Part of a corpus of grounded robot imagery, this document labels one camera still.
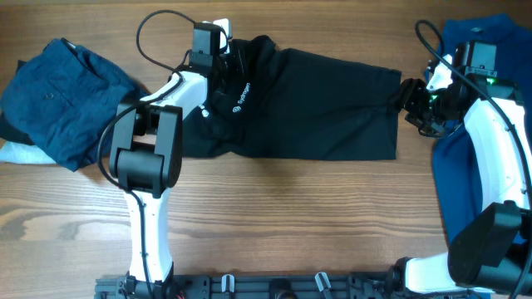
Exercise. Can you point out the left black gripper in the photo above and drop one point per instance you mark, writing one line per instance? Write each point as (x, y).
(239, 64)

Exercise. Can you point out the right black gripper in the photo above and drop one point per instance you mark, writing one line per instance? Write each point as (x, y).
(406, 96)

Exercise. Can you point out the black polo shirt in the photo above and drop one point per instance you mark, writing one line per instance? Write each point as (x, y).
(298, 105)

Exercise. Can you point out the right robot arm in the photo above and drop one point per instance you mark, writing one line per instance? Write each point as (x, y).
(493, 253)

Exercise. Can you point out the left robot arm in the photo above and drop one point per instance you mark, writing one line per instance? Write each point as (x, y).
(146, 157)

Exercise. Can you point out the blue polo shirt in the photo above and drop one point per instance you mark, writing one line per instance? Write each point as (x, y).
(454, 164)

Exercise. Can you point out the folded navy blue shorts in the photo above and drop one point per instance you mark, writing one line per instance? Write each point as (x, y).
(64, 98)

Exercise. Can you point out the folded black garment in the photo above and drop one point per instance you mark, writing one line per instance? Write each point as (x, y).
(8, 131)

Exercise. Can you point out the folded white garment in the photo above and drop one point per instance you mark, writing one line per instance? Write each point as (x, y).
(16, 153)

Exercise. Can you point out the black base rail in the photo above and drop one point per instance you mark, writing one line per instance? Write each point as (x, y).
(356, 285)

